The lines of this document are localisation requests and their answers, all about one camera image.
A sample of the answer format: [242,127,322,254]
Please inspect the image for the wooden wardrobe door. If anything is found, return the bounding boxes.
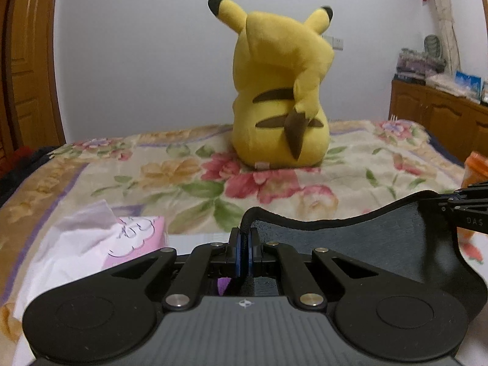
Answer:
[0,0,66,158]

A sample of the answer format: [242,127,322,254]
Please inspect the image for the wooden cabinet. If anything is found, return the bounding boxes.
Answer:
[388,79,488,165]

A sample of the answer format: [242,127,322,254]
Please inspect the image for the yellow plush toy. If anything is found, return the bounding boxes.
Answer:
[208,0,336,170]

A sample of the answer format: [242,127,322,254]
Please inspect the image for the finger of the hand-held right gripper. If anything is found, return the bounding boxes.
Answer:
[438,180,488,214]

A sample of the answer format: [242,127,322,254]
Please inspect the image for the dark cloth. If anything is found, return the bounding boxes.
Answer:
[0,145,66,207]

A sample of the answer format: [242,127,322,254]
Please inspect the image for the green striped cushion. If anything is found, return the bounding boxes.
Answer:
[423,34,445,61]

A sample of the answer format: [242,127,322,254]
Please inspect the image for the orange plastic container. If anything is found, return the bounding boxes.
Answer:
[459,150,488,192]

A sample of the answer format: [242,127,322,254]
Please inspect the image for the white folded cloth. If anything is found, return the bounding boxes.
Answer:
[424,74,459,93]

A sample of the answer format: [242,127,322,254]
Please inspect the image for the stack of folded blankets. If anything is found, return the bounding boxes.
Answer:
[396,48,447,83]

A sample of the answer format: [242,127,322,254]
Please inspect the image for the blue printed box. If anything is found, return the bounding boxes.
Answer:
[455,70,483,102]

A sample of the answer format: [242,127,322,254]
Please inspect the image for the dark grey towel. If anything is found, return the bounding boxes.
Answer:
[240,190,488,323]

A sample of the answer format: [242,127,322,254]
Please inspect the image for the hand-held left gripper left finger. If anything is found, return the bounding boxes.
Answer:
[110,229,242,310]

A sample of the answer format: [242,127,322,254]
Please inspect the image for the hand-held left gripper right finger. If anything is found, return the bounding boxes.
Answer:
[248,229,379,308]

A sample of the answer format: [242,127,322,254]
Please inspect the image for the floral blanket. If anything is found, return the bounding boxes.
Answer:
[0,119,488,366]

